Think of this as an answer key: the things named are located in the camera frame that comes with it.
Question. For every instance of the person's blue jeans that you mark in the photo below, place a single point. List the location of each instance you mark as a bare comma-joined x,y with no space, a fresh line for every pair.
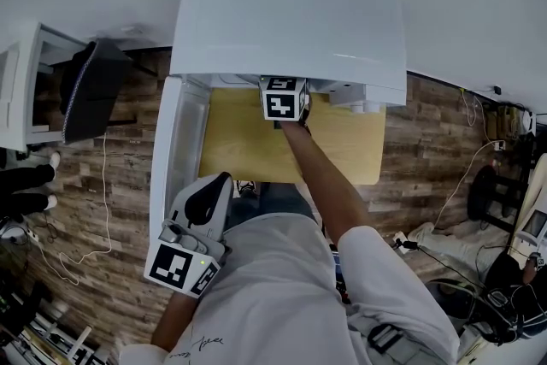
278,201

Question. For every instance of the white power strip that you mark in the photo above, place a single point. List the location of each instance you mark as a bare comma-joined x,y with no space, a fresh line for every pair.
400,241

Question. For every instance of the small light wooden table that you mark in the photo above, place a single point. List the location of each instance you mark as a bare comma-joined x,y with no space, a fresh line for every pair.
243,141

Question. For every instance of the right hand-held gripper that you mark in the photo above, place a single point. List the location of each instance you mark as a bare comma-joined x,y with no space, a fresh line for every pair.
280,107

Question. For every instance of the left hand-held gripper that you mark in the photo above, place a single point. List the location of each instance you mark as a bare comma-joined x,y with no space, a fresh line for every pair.
171,269

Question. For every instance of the white appliance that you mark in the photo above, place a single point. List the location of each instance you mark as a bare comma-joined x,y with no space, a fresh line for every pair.
534,226

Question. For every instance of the green bag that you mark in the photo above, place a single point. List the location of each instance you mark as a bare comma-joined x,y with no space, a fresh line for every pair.
504,121

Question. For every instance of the white router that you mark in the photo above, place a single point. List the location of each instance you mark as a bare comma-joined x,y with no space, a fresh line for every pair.
528,121

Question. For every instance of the person's right forearm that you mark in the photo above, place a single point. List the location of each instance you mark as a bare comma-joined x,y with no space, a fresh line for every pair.
325,184

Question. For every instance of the white cabinet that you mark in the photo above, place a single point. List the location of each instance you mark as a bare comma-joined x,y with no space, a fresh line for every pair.
17,90

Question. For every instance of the black office chair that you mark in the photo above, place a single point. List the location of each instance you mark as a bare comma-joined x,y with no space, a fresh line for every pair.
98,90

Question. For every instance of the person's white shirt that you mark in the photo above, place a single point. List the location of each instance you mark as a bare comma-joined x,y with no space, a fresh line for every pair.
273,295

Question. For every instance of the round beige table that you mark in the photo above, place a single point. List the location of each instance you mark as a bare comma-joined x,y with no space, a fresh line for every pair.
532,192

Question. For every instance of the person's black white shoe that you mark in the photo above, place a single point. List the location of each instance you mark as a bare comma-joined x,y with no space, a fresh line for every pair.
246,188

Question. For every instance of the black round stool base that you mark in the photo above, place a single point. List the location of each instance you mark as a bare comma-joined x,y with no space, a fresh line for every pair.
483,192

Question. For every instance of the white microwave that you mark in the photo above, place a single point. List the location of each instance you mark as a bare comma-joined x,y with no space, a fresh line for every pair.
290,21

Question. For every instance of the person's left forearm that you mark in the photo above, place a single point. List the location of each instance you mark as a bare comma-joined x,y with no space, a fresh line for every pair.
175,320

